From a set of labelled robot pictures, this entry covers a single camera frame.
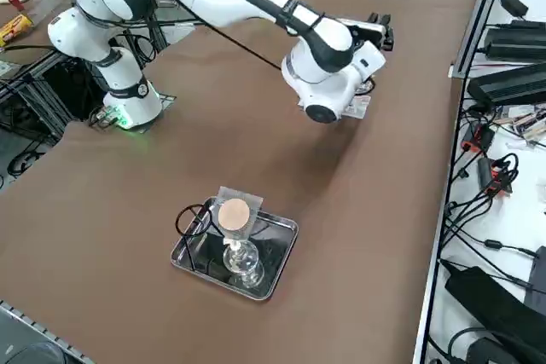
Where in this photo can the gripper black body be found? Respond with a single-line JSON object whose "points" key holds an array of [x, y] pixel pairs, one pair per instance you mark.
{"points": [[387, 38]]}

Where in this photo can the stainless steel tray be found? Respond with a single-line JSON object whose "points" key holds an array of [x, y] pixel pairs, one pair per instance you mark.
{"points": [[273, 253]]}

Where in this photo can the white test tube rack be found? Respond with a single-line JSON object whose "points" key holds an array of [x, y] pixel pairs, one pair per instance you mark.
{"points": [[358, 108]]}

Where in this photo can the black power brick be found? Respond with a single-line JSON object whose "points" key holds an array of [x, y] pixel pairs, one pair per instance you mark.
{"points": [[516, 42]]}

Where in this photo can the dark ribbed power supply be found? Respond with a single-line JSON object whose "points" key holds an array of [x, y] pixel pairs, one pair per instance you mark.
{"points": [[507, 84]]}

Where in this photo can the small black adapter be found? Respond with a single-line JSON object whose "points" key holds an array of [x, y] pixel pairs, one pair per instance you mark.
{"points": [[514, 5]]}

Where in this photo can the black orange connector box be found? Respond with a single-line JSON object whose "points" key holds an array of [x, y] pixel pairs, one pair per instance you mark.
{"points": [[480, 136]]}

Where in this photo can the black adapter with orange clip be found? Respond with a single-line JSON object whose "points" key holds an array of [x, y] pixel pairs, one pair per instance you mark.
{"points": [[486, 172]]}

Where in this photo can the large black adapter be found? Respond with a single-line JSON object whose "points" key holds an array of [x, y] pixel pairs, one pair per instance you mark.
{"points": [[478, 291]]}

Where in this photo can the yellow red snack packet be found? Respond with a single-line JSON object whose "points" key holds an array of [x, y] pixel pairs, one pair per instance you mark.
{"points": [[15, 27]]}

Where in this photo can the aluminium frame rail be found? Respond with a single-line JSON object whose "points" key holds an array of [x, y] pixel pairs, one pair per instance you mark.
{"points": [[480, 19]]}

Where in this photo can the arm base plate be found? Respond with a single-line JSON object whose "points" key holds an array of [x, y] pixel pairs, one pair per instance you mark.
{"points": [[166, 102]]}

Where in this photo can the black metal frame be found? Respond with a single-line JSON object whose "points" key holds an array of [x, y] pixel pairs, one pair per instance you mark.
{"points": [[42, 95]]}

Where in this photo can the ribbed grey table rail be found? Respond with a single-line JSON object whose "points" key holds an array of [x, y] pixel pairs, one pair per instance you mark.
{"points": [[42, 332]]}

